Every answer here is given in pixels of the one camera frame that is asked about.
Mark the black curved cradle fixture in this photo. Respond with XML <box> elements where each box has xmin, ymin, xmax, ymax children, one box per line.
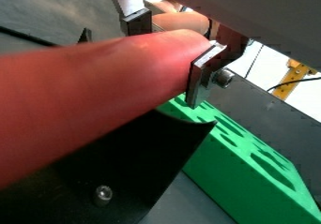
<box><xmin>0</xmin><ymin>111</ymin><xmax>215</xmax><ymax>224</ymax></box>

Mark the yellow stand outside enclosure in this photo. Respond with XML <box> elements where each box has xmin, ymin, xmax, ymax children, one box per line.
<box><xmin>271</xmin><ymin>59</ymin><xmax>316</xmax><ymax>100</ymax></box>

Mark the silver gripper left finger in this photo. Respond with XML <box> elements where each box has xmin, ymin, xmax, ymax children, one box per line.
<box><xmin>114</xmin><ymin>0</ymin><xmax>150</xmax><ymax>36</ymax></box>

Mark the black cable outside enclosure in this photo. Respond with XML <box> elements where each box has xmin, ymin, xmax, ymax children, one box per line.
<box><xmin>243</xmin><ymin>43</ymin><xmax>321</xmax><ymax>93</ymax></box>

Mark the green foam shape board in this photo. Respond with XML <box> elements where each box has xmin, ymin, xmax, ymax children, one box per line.
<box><xmin>157</xmin><ymin>96</ymin><xmax>321</xmax><ymax>224</ymax></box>

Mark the red oval cylinder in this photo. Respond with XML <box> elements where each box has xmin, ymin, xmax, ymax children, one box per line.
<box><xmin>0</xmin><ymin>30</ymin><xmax>209</xmax><ymax>189</ymax></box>

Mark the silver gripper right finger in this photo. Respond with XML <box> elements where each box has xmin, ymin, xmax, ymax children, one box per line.
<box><xmin>184</xmin><ymin>25</ymin><xmax>248</xmax><ymax>109</ymax></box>

